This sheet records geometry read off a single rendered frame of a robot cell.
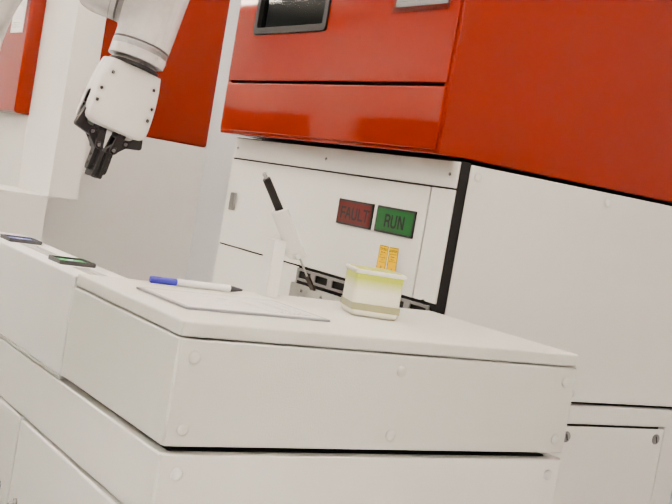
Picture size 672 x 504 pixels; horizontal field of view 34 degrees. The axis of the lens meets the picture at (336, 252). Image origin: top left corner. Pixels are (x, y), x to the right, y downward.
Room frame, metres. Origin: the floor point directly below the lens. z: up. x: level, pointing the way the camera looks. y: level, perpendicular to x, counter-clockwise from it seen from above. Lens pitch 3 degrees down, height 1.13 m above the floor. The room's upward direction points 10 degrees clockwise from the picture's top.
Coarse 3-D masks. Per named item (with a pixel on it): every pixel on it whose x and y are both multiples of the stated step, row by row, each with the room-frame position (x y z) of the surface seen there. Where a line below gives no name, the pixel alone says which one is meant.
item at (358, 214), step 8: (344, 208) 2.09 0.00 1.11; (352, 208) 2.06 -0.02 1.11; (360, 208) 2.04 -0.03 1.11; (368, 208) 2.02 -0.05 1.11; (344, 216) 2.08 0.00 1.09; (352, 216) 2.06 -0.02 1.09; (360, 216) 2.04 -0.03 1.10; (368, 216) 2.02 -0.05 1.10; (360, 224) 2.03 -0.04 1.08; (368, 224) 2.01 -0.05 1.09
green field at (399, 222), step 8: (384, 208) 1.98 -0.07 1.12; (384, 216) 1.97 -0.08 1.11; (392, 216) 1.95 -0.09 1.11; (400, 216) 1.93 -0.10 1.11; (408, 216) 1.91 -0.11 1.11; (376, 224) 1.99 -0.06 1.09; (384, 224) 1.97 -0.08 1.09; (392, 224) 1.95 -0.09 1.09; (400, 224) 1.93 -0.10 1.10; (408, 224) 1.91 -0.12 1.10; (400, 232) 1.93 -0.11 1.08; (408, 232) 1.91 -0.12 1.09
